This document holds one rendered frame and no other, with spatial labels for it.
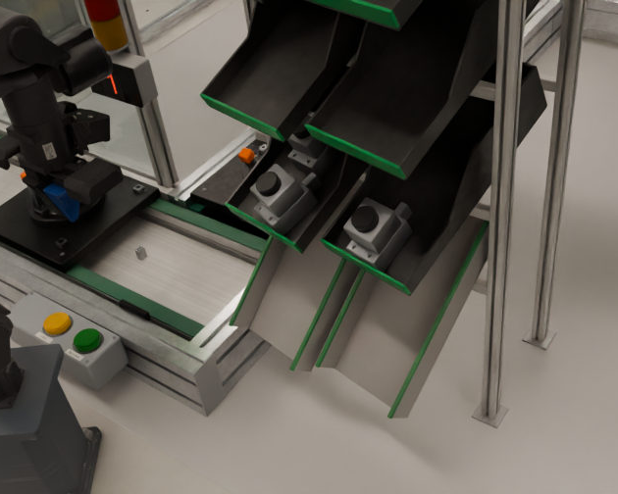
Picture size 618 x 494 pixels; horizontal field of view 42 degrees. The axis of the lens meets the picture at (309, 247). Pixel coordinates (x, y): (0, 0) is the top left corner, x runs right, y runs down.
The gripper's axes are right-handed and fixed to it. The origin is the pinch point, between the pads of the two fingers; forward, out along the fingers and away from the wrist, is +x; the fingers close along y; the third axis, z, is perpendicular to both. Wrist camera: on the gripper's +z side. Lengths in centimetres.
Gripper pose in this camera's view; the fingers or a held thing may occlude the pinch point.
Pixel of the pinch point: (66, 197)
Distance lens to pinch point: 106.2
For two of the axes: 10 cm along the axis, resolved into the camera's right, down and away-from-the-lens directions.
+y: -8.1, -3.1, 5.0
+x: 1.0, 7.6, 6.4
